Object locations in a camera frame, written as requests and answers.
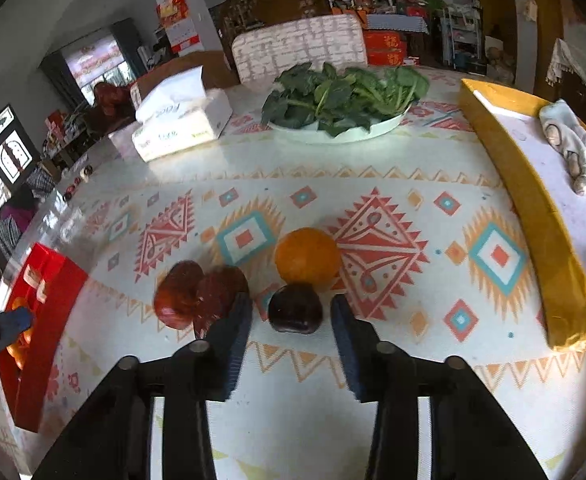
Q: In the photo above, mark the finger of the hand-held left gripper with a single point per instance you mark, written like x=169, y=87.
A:
x=15, y=322

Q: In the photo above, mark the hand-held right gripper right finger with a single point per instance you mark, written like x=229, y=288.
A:
x=353, y=355

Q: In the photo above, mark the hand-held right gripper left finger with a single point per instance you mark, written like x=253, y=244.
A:
x=233, y=340

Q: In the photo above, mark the orange mandarin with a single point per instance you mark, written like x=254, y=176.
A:
x=19, y=304
x=307, y=257

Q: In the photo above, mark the red jujube date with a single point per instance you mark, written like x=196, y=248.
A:
x=220, y=292
x=178, y=295

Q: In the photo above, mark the red box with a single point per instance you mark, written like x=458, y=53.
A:
x=48, y=360

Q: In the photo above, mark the dark purple plum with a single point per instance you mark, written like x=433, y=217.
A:
x=293, y=310

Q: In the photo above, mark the white tissue box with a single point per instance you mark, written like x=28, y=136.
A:
x=183, y=125

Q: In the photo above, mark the white oval plate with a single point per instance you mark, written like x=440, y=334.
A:
x=323, y=136

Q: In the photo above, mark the yellow box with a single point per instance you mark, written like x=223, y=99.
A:
x=523, y=210

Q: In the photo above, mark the green curtain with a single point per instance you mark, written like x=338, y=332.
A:
x=58, y=77
x=128, y=45

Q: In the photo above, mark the plate of green spinach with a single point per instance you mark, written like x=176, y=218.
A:
x=343, y=92

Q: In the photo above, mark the white patterned chair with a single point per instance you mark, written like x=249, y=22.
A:
x=298, y=45

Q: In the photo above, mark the white work glove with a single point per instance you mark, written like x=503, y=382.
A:
x=578, y=145

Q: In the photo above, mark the blue checkered cloth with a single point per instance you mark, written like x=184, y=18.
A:
x=398, y=24

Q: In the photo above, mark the metal storage rack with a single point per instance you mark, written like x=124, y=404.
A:
x=465, y=35

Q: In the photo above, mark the white lace cloth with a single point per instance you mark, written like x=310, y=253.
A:
x=578, y=75

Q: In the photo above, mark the red wall calendar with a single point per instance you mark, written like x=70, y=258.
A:
x=175, y=15

